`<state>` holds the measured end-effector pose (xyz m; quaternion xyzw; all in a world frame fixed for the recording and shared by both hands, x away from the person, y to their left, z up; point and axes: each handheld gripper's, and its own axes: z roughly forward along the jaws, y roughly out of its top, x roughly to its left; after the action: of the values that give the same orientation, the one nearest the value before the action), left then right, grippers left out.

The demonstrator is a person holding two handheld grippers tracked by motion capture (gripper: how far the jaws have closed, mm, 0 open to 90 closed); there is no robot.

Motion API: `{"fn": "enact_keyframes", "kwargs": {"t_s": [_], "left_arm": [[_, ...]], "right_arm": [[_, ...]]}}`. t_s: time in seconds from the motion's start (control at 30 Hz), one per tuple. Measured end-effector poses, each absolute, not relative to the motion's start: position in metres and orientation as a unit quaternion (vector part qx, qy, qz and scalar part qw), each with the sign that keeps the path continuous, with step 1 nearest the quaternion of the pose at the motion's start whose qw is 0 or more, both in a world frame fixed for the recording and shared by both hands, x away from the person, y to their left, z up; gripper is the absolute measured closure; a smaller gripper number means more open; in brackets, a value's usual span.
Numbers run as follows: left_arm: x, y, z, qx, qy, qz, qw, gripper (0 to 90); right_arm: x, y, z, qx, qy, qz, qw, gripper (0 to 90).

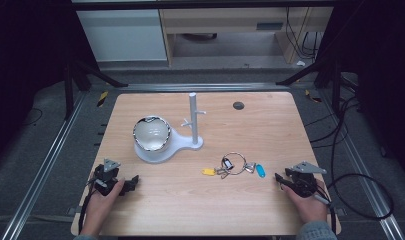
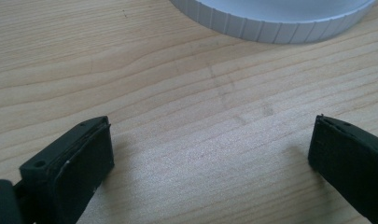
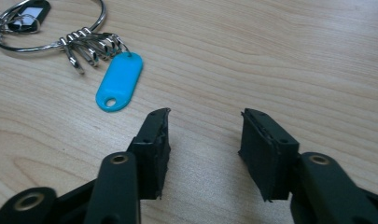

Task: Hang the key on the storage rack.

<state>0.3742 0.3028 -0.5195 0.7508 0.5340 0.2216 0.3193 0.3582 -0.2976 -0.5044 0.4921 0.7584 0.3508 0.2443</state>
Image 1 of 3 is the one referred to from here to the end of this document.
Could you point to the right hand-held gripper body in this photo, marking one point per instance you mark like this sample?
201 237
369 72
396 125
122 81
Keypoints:
303 181

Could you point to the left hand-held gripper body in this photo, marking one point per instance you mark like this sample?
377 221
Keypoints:
105 178

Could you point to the person's right hand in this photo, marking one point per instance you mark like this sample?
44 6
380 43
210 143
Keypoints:
306 208

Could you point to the person's left hand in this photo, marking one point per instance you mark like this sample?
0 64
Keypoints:
101 208

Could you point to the blue key tag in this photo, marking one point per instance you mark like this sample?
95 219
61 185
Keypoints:
260 170

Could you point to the silver key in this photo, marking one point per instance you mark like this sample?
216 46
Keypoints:
250 167
222 173

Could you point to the shiny silver bowl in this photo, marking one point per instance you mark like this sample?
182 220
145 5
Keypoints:
151 133

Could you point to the black key fob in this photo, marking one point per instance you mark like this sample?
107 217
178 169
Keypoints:
228 163

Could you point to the yellow key tag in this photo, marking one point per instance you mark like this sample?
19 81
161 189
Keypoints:
208 171

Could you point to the white peg stand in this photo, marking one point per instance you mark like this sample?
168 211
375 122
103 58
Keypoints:
194 133

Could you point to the yellow black tape strip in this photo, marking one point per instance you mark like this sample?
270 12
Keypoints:
102 98
312 96

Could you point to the grey table grommet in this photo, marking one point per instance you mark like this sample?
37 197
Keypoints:
238 105

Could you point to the black metal stand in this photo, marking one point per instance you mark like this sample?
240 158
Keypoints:
70 86
335 76

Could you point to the white cabinet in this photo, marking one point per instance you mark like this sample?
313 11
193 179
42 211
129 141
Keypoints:
123 33

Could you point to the aluminium floor rail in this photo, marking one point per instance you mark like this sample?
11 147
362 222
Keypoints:
360 166
40 170
203 87

